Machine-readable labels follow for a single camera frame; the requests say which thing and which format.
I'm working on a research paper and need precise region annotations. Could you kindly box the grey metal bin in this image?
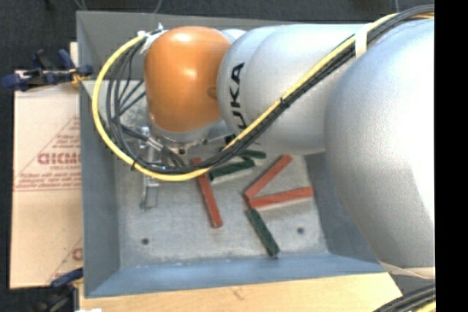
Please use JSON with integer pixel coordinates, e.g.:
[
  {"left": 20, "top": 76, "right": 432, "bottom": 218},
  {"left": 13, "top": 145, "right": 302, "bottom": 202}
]
[{"left": 75, "top": 10, "right": 404, "bottom": 299}]

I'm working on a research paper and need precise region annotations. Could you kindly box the red-brown flat block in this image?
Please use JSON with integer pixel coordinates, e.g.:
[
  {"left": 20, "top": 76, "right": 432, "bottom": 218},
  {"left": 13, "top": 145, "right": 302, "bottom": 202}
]
[
  {"left": 249, "top": 186, "right": 315, "bottom": 210},
  {"left": 243, "top": 154, "right": 293, "bottom": 200},
  {"left": 192, "top": 156, "right": 224, "bottom": 229}
]

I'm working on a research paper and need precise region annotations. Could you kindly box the dark green flat block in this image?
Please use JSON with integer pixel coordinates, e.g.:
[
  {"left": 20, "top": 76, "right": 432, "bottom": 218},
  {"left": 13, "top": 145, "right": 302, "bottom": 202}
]
[
  {"left": 208, "top": 159, "right": 256, "bottom": 181},
  {"left": 245, "top": 208, "right": 281, "bottom": 259}
]

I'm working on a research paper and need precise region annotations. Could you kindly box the brown cardboard board, red print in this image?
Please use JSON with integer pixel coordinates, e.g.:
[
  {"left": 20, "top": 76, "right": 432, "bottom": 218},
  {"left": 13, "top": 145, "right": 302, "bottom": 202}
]
[{"left": 9, "top": 83, "right": 85, "bottom": 289}]

